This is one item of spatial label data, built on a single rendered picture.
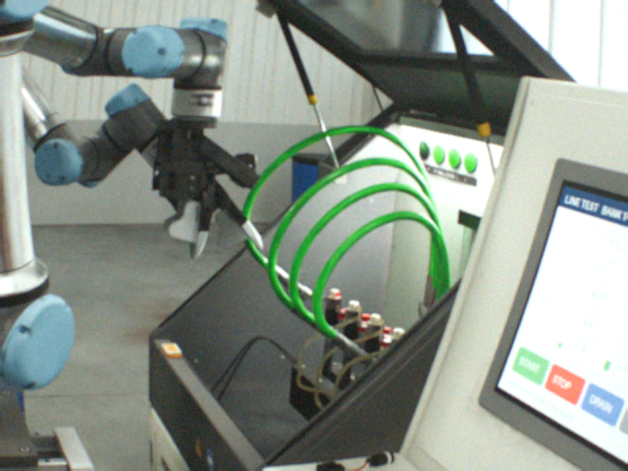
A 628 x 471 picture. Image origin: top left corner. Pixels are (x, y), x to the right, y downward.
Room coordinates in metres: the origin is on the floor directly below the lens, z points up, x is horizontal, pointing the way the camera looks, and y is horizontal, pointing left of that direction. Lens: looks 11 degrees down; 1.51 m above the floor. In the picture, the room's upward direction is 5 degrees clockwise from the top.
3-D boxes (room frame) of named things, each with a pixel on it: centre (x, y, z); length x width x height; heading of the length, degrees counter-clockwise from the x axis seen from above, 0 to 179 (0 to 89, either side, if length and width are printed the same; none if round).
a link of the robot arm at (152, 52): (1.15, 0.25, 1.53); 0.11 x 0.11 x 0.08; 67
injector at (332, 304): (1.47, -0.03, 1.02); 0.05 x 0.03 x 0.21; 114
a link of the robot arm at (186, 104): (1.24, 0.19, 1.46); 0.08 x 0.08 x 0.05
